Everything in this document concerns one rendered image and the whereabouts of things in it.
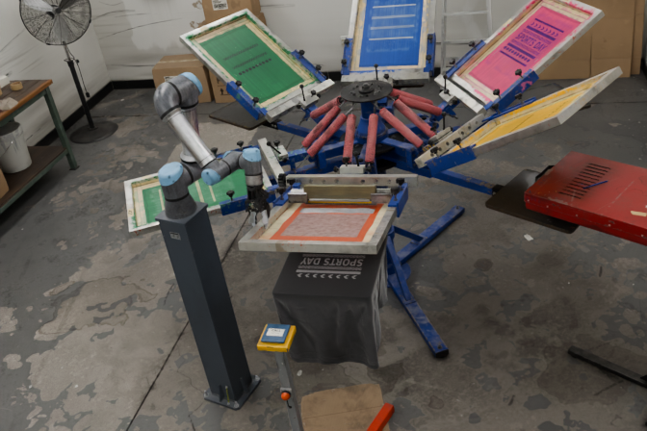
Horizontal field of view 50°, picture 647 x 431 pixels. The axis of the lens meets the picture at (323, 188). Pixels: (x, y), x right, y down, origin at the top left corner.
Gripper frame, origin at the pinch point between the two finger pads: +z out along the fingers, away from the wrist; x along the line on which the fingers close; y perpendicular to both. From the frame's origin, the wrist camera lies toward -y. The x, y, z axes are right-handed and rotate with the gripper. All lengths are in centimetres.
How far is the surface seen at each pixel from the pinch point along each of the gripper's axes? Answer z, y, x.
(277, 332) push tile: 33, 35, 16
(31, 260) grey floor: 84, -147, -248
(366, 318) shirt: 40, 5, 46
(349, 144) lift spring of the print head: -17, -85, 22
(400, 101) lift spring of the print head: -35, -111, 47
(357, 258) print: 21.2, -17.2, 38.9
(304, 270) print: 24.0, -7.1, 16.2
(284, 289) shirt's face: 27.5, 5.7, 10.3
